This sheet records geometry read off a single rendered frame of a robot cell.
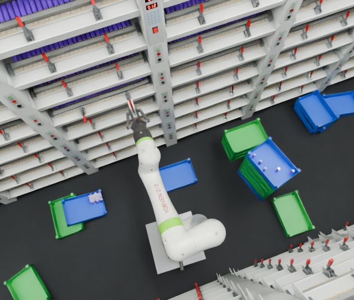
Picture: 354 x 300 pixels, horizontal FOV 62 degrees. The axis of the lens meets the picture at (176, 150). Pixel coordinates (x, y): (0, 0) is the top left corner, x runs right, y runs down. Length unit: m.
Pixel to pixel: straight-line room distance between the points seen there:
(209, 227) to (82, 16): 1.01
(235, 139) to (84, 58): 1.41
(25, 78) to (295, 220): 2.05
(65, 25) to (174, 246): 0.99
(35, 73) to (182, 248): 0.99
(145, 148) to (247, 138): 1.19
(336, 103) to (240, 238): 1.47
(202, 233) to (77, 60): 0.94
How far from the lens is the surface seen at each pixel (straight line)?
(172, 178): 2.45
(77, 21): 1.28
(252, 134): 2.46
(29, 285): 2.66
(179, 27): 1.46
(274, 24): 1.78
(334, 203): 2.66
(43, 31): 1.30
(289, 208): 2.52
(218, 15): 1.51
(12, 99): 1.54
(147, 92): 1.74
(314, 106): 2.81
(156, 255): 1.99
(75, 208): 2.49
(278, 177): 2.13
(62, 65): 1.44
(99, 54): 1.42
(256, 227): 2.44
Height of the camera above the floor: 2.37
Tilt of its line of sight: 70 degrees down
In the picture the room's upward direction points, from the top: 6 degrees counter-clockwise
